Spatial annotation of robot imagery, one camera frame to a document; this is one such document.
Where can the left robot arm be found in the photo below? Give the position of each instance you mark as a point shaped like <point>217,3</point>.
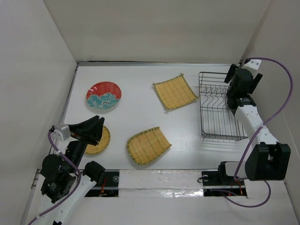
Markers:
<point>64,184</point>

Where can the white foam front strip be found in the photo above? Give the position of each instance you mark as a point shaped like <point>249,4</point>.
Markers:
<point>159,178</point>

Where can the red teal floral plate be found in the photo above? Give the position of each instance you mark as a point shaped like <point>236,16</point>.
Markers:
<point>103,96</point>

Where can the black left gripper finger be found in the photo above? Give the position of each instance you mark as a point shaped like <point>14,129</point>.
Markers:
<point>86,128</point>
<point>100,125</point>

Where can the square bamboo tray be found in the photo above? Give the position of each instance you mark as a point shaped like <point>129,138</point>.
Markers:
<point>174,93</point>

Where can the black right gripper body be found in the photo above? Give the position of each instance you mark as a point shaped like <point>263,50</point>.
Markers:
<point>229,92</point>

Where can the dark wire dish rack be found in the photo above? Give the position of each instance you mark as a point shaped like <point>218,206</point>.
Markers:
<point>217,120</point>

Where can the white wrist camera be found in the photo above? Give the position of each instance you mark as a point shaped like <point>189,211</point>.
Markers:
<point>252,66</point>
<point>61,132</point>

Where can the metal front rail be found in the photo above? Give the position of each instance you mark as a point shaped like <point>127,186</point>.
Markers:
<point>160,188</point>

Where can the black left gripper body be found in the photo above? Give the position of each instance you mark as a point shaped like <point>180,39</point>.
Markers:
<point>76,148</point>

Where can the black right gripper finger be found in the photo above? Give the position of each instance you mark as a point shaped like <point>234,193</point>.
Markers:
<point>230,73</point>
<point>255,82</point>

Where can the round bamboo tray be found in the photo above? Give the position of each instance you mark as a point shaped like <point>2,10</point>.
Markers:
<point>102,145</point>

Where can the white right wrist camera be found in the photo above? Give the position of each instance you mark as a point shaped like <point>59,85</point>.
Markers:
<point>252,66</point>

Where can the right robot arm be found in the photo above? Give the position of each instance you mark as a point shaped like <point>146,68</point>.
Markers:
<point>265,157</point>

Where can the fan-shaped bamboo tray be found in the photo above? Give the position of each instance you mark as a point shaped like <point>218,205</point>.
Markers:
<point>147,146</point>

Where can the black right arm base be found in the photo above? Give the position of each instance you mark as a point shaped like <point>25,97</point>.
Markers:
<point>216,178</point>

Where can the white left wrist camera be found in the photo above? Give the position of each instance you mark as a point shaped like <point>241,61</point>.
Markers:
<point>61,132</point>

